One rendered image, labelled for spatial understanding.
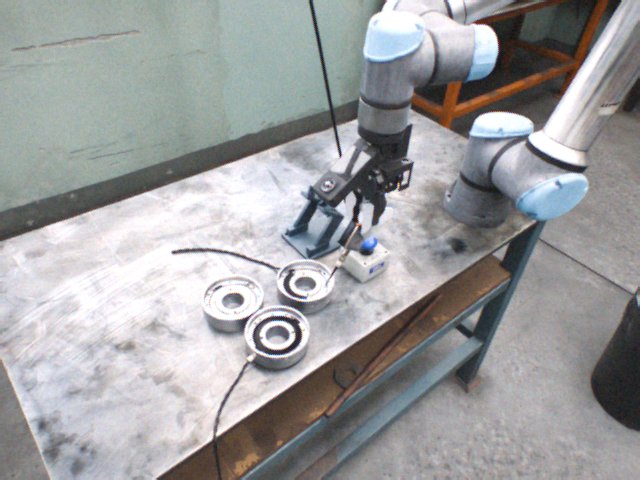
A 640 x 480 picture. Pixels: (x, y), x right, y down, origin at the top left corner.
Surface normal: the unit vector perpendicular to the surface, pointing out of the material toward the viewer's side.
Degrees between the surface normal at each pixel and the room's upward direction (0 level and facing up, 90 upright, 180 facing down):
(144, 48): 90
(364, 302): 0
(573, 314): 0
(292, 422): 0
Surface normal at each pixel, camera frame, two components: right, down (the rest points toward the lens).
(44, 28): 0.64, 0.53
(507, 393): 0.07, -0.76
